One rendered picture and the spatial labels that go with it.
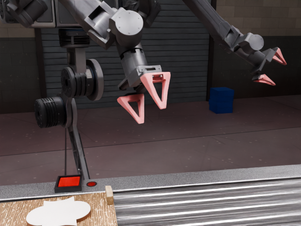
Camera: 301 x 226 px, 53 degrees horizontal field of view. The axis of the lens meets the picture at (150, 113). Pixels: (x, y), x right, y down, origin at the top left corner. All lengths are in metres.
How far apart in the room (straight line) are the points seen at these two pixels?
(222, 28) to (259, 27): 5.33
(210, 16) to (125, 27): 0.53
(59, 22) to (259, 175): 0.97
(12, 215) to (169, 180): 0.45
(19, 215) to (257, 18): 6.01
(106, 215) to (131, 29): 0.44
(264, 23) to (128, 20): 5.97
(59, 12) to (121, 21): 0.73
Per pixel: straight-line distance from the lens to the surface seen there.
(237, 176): 1.02
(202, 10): 1.09
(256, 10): 6.44
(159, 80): 0.64
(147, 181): 0.95
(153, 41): 5.53
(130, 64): 0.68
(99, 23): 0.72
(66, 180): 0.96
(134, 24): 0.64
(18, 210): 0.85
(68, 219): 0.75
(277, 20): 6.72
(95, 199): 0.83
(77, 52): 1.38
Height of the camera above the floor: 1.37
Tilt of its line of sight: 16 degrees down
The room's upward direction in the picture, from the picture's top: straight up
